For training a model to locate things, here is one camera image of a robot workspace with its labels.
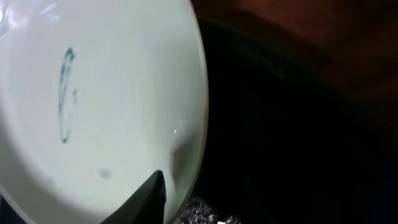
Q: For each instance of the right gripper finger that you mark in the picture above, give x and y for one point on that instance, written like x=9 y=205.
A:
x=145 y=206

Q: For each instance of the pale green plate top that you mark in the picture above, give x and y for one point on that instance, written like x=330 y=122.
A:
x=96 y=95

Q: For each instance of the black round tray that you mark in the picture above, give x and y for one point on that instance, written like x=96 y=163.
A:
x=281 y=148

